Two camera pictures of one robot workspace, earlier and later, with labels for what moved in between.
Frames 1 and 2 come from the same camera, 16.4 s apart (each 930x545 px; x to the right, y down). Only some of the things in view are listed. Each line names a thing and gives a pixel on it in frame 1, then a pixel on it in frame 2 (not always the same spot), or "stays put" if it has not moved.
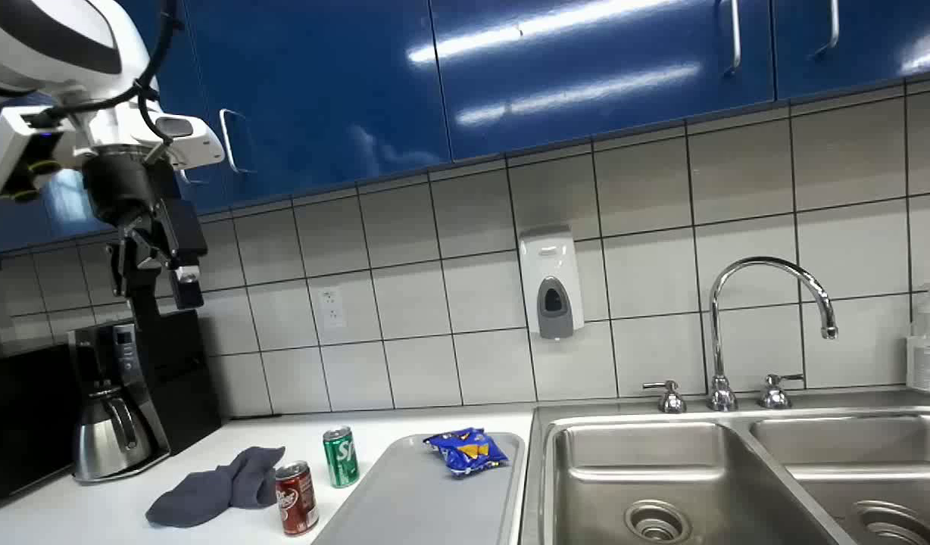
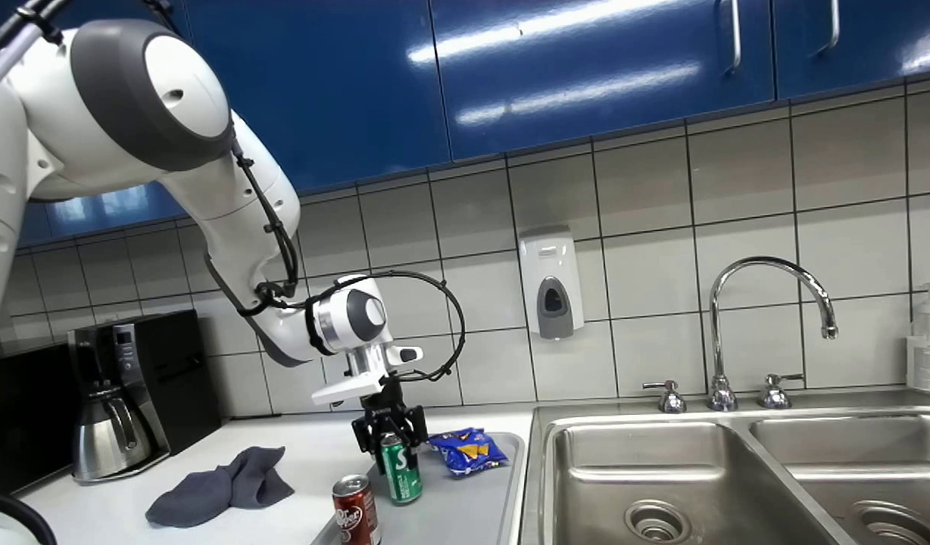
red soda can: (294, 495) -> (356, 510)
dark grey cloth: (249, 479) stays put
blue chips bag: (469, 451) stays put
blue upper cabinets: (324, 92) stays put
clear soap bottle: (928, 349) stays put
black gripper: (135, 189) -> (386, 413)
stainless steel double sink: (738, 477) stays put
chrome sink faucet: (723, 395) stays put
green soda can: (344, 457) -> (401, 469)
